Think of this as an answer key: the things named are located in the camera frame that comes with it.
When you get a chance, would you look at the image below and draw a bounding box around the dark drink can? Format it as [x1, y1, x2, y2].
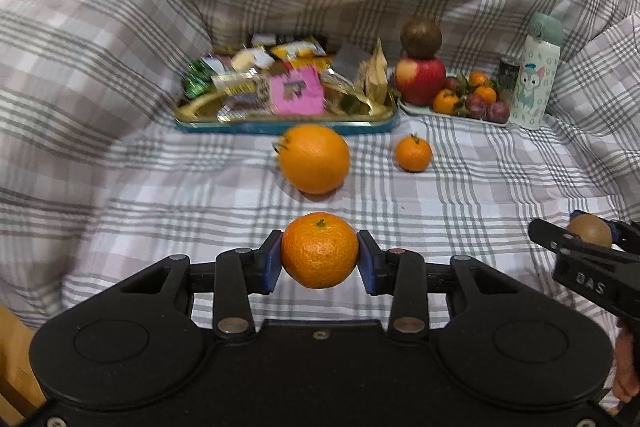
[499, 57, 523, 105]

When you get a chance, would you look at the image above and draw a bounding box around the mandarin with green stem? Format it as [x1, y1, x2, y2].
[281, 212, 360, 289]

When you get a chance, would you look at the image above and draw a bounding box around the person's right hand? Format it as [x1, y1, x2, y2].
[614, 332, 640, 404]

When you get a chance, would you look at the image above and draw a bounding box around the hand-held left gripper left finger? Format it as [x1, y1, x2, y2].
[120, 229, 285, 340]

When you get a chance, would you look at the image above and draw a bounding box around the white plate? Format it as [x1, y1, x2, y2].
[397, 99, 511, 128]

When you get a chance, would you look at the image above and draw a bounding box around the white cartoon water bottle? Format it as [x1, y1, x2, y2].
[508, 12, 563, 130]

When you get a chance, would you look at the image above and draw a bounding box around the pink snack packet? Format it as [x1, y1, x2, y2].
[270, 66, 325, 115]

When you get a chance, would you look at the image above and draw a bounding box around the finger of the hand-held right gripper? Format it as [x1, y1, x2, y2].
[528, 209, 583, 254]
[606, 219, 640, 254]

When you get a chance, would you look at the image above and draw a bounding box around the grey snack packet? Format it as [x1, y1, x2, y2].
[332, 41, 371, 80]

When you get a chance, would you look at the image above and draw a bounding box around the brown round fruit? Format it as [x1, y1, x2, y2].
[400, 17, 444, 59]

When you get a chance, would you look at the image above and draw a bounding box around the large orange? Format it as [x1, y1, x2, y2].
[277, 124, 351, 195]

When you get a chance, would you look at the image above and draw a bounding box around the red apple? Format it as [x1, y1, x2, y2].
[395, 55, 447, 106]

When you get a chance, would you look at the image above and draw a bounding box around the brown kiwi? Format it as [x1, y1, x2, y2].
[567, 213, 613, 249]

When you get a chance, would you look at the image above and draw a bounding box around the plaid blanket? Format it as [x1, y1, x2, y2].
[0, 0, 640, 413]

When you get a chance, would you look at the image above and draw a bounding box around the yellow snack packet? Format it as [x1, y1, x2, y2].
[271, 39, 321, 58]

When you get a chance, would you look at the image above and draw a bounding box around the clear packet with yellow label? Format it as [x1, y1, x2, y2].
[212, 72, 273, 100]

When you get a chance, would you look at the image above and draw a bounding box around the white round snack packet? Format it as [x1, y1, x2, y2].
[231, 48, 275, 72]

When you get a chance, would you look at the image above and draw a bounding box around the teal and gold tin tray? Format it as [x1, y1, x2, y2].
[173, 42, 400, 135]

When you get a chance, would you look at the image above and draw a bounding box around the tan crinkled paper wrapper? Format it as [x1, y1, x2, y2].
[357, 38, 391, 105]

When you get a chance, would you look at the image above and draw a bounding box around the brown cookie packet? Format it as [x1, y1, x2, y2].
[217, 94, 273, 120]

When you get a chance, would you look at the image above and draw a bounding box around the green foil candy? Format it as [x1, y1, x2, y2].
[184, 57, 217, 100]

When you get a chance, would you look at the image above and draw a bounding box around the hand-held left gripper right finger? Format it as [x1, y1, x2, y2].
[356, 229, 523, 342]

